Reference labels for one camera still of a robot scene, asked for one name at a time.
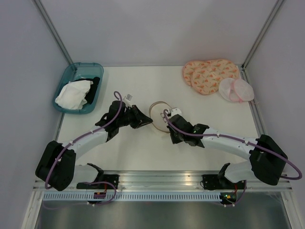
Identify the aluminium front rail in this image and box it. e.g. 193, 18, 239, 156
32, 170, 293, 191

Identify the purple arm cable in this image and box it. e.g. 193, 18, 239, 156
45, 91, 124, 210
163, 109, 304, 208

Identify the teal plastic bin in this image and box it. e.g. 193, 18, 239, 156
52, 62, 104, 115

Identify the white cloth in bin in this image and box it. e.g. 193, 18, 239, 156
55, 80, 90, 110

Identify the white slotted cable duct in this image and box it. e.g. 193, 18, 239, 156
42, 191, 222, 202

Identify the right aluminium frame post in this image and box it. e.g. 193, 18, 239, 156
241, 0, 286, 70

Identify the pink trimmed mesh laundry bag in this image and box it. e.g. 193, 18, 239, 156
218, 78, 254, 103

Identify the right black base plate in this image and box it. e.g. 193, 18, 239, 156
201, 174, 245, 191

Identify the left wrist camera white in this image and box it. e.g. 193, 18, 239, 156
123, 94, 132, 107

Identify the aluminium frame post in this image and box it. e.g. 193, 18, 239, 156
241, 0, 286, 70
32, 0, 73, 64

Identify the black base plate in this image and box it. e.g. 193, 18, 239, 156
76, 174, 119, 192
201, 174, 245, 191

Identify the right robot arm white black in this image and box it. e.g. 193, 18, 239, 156
167, 114, 288, 188

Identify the black garment in bin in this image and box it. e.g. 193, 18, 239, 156
85, 77, 100, 104

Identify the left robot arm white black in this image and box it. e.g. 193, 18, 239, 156
35, 101, 153, 191

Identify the right side aluminium rail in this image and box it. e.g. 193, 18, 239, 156
240, 66, 278, 173

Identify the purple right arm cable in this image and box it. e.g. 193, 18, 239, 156
163, 109, 304, 208

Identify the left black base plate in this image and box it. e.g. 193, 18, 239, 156
76, 174, 119, 192

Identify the orange floral laundry bag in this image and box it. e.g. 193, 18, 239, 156
182, 59, 240, 95

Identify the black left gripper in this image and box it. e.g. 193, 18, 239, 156
117, 105, 153, 129

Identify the left aluminium frame post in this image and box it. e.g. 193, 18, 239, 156
32, 0, 73, 64

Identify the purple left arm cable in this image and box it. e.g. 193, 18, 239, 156
45, 91, 124, 210

